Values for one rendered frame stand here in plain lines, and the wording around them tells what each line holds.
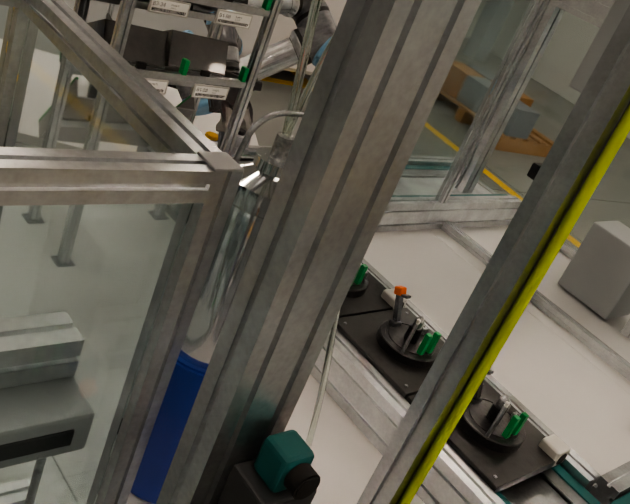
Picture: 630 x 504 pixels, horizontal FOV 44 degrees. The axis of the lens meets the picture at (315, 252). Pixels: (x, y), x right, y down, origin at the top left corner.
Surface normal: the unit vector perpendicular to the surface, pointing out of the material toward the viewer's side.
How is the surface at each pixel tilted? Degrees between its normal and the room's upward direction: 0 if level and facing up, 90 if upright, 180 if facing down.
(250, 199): 79
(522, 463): 0
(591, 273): 90
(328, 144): 90
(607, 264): 90
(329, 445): 0
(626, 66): 90
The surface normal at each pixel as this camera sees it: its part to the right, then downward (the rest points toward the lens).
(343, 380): -0.73, 0.05
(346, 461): 0.35, -0.83
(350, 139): 0.59, 0.56
